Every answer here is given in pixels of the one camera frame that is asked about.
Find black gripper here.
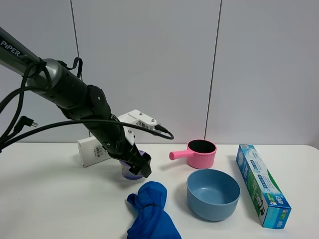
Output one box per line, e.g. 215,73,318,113
87,122,152,178

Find purple air freshener jar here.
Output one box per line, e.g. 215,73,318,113
120,161,143,180

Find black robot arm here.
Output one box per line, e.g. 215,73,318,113
0,29,152,178

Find white cardboard box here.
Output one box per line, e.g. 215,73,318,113
77,136,110,168

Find blue knotted cloth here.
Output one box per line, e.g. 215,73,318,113
127,181,181,239

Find pink toy saucepan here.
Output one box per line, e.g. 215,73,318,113
169,139,217,169

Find blue bowl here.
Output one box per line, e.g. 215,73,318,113
186,169,241,222

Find blue green toothpaste box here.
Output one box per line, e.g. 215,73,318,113
236,144,292,230

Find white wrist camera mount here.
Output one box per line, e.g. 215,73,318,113
118,110,158,145

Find black camera cable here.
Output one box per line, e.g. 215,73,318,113
0,57,174,150

